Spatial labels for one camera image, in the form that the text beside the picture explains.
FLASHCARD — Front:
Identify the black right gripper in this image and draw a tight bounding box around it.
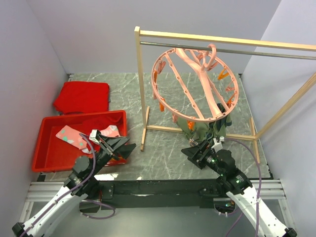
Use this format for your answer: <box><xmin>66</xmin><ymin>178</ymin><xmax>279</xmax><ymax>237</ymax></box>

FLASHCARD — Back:
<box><xmin>181</xmin><ymin>140</ymin><xmax>225</xmax><ymax>176</ymax></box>

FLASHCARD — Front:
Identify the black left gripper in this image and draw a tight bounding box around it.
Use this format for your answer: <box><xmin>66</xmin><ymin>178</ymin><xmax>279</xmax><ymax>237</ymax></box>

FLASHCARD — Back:
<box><xmin>88</xmin><ymin>133</ymin><xmax>136</xmax><ymax>176</ymax></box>

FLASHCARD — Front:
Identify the pink patterned sock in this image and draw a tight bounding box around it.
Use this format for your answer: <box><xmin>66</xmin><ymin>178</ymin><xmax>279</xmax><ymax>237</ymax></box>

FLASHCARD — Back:
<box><xmin>100</xmin><ymin>125</ymin><xmax>120</xmax><ymax>137</ymax></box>
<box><xmin>55</xmin><ymin>125</ymin><xmax>92</xmax><ymax>154</ymax></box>

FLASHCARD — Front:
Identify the olive green sock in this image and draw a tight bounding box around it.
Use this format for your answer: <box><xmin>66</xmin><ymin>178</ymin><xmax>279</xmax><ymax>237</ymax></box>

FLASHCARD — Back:
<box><xmin>173</xmin><ymin>114</ymin><xmax>232</xmax><ymax>147</ymax></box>

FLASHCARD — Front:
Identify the pink round clip hanger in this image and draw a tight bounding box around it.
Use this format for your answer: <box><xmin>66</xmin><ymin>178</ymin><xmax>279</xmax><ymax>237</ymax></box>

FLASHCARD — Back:
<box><xmin>151</xmin><ymin>44</ymin><xmax>239</xmax><ymax>130</ymax></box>

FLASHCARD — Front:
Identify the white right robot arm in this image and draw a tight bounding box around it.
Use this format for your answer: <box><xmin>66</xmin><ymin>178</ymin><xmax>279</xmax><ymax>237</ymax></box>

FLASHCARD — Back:
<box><xmin>181</xmin><ymin>140</ymin><xmax>297</xmax><ymax>237</ymax></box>

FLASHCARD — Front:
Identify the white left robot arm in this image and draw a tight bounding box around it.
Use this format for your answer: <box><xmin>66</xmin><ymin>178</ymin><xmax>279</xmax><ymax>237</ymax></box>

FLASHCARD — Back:
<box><xmin>12</xmin><ymin>130</ymin><xmax>136</xmax><ymax>237</ymax></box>

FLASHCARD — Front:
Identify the wooden clothes rack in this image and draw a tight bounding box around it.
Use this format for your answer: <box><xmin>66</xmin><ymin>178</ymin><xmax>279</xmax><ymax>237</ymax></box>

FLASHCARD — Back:
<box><xmin>134</xmin><ymin>26</ymin><xmax>316</xmax><ymax>151</ymax></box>

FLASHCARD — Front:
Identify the red plastic bin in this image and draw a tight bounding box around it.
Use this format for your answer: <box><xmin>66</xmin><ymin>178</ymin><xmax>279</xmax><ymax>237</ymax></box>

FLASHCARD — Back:
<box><xmin>32</xmin><ymin>110</ymin><xmax>127</xmax><ymax>172</ymax></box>

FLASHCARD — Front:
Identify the folded red cloth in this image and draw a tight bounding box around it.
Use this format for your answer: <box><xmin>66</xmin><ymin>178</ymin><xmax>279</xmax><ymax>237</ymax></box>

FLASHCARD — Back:
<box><xmin>53</xmin><ymin>81</ymin><xmax>110</xmax><ymax>115</ymax></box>

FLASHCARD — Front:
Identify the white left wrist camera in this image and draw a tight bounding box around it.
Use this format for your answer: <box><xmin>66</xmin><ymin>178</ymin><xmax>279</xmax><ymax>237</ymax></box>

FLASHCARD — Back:
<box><xmin>89</xmin><ymin>129</ymin><xmax>101</xmax><ymax>144</ymax></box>

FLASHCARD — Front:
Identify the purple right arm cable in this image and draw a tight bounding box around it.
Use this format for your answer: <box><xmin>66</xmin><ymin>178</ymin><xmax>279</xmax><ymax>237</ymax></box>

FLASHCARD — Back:
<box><xmin>223</xmin><ymin>138</ymin><xmax>262</xmax><ymax>237</ymax></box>

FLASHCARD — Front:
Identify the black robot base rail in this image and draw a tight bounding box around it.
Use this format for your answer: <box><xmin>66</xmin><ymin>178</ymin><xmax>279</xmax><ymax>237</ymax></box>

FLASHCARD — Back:
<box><xmin>88</xmin><ymin>179</ymin><xmax>229</xmax><ymax>208</ymax></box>

